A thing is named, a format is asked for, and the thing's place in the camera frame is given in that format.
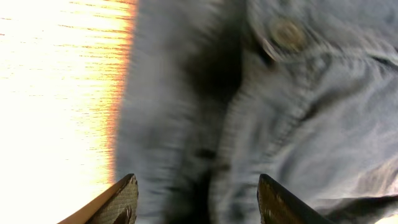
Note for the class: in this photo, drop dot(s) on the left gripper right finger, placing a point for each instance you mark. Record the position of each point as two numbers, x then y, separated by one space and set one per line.
279 206

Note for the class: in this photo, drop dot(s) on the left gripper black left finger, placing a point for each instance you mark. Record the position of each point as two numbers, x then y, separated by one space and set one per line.
116 205

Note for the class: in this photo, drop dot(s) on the dark blue shorts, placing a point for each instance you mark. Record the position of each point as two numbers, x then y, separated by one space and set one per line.
220 92

